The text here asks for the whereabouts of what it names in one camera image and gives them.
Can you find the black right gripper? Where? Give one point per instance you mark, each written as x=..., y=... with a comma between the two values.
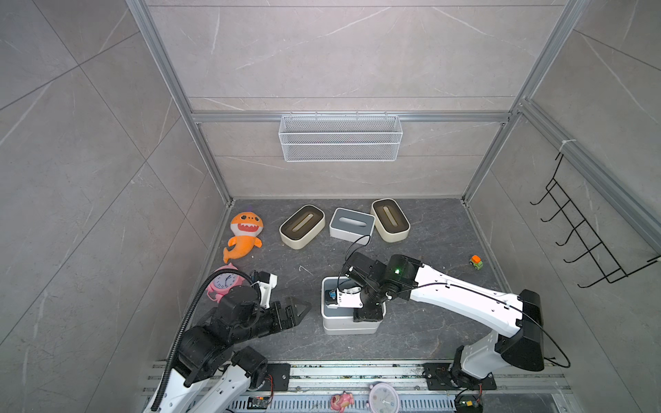
x=364, y=314

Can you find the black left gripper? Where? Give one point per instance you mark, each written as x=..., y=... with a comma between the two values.
x=289, y=318

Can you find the white tissue box grey top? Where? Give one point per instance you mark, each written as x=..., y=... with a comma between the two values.
x=340, y=320

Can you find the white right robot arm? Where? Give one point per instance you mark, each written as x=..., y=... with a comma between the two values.
x=515, y=320

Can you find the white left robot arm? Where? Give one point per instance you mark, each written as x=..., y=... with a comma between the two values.
x=203, y=372

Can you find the cream tissue box dark lid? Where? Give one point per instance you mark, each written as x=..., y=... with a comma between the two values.
x=302, y=227

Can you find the white tissue box grey lid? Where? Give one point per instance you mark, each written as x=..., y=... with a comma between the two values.
x=352, y=226

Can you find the cream tissue box brown lid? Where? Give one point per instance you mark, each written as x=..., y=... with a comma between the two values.
x=390, y=221

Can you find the pink alarm clock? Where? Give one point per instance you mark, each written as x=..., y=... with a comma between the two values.
x=223, y=283

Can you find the lilac alarm clock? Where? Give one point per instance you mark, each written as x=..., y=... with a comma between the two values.
x=383, y=398

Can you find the orange shark plush toy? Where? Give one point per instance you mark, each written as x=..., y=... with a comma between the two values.
x=246, y=228

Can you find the pink bear figurine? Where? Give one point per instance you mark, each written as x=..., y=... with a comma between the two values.
x=340, y=402

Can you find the small green orange toy car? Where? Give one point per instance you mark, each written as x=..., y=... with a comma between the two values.
x=477, y=262

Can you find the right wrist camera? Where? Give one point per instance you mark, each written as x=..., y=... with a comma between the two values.
x=343, y=298

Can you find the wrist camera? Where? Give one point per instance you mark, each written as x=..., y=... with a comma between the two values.
x=343, y=298
x=265, y=283

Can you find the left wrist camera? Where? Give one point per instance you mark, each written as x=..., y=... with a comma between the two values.
x=265, y=283

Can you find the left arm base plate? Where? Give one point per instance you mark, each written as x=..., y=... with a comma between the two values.
x=274, y=376

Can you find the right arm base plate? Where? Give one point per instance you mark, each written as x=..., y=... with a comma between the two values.
x=446, y=377

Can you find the white wire mesh basket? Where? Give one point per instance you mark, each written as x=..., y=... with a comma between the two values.
x=340, y=138

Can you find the black wall hook rack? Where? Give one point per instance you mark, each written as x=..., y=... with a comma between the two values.
x=609, y=268

